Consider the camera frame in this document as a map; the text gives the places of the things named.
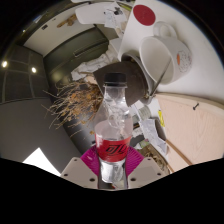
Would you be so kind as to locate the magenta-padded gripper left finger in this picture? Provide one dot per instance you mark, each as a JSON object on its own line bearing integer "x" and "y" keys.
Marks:
{"x": 78, "y": 171}

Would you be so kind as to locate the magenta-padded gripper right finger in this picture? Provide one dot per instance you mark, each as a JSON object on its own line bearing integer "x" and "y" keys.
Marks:
{"x": 148, "y": 170}

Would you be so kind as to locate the clear red-label drink bottle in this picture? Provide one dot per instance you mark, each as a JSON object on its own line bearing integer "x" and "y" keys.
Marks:
{"x": 113, "y": 136}

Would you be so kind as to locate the grey folded papers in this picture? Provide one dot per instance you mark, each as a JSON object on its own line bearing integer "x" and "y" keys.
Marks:
{"x": 151, "y": 133}

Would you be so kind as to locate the long ceiling light strip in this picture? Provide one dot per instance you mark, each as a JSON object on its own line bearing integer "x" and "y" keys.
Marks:
{"x": 40, "y": 160}

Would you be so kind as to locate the yellow tag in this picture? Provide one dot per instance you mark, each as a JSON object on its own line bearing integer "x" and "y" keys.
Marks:
{"x": 161, "y": 118}

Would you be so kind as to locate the small white jar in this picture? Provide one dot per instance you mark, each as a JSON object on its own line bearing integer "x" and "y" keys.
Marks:
{"x": 145, "y": 112}

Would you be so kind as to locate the beige plywood sheet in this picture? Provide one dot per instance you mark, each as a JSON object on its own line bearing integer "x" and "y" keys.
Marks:
{"x": 196, "y": 133}

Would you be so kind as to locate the dried plant in brown pot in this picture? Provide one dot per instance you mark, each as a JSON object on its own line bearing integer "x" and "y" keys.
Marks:
{"x": 133, "y": 81}

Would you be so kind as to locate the thin stirring stick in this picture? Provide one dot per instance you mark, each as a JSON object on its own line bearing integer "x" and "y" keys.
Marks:
{"x": 163, "y": 76}

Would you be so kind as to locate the grey plant saucer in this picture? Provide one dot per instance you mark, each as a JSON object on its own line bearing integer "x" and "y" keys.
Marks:
{"x": 146, "y": 71}

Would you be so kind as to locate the white stone statue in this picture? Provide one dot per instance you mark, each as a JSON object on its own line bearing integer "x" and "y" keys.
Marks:
{"x": 91, "y": 66}

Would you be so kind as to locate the round ceiling spotlight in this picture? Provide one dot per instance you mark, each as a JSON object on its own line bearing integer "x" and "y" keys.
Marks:
{"x": 4, "y": 64}
{"x": 33, "y": 70}

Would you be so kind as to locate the white mug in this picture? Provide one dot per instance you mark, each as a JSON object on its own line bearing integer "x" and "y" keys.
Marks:
{"x": 180, "y": 56}

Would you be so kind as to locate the dark double door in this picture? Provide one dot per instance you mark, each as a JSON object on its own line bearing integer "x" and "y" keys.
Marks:
{"x": 73, "y": 50}

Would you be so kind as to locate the wooden figure statue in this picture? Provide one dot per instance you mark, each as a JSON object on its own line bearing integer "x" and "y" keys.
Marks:
{"x": 68, "y": 20}

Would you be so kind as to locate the flat round red coaster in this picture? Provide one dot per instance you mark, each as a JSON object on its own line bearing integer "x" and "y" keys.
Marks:
{"x": 144, "y": 15}

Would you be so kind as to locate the white plastic chair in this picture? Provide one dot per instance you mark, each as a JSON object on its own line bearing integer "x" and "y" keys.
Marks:
{"x": 90, "y": 13}

